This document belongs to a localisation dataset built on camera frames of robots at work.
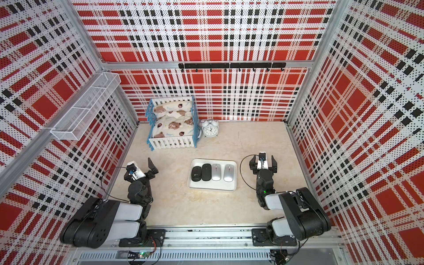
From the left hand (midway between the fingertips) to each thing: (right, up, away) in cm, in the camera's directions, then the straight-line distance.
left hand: (144, 161), depth 84 cm
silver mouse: (+44, -8, +9) cm, 46 cm away
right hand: (+64, +3, +3) cm, 64 cm away
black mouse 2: (+26, -9, +7) cm, 28 cm away
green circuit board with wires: (+8, -37, -15) cm, 41 cm away
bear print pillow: (+13, +32, +24) cm, 42 cm away
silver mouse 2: (+37, -8, +9) cm, 39 cm away
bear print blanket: (+3, +20, +23) cm, 30 cm away
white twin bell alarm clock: (+33, +18, +24) cm, 44 cm away
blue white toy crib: (+5, +9, +18) cm, 20 cm away
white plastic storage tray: (+39, -15, +8) cm, 43 cm away
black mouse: (+31, -8, +10) cm, 34 cm away
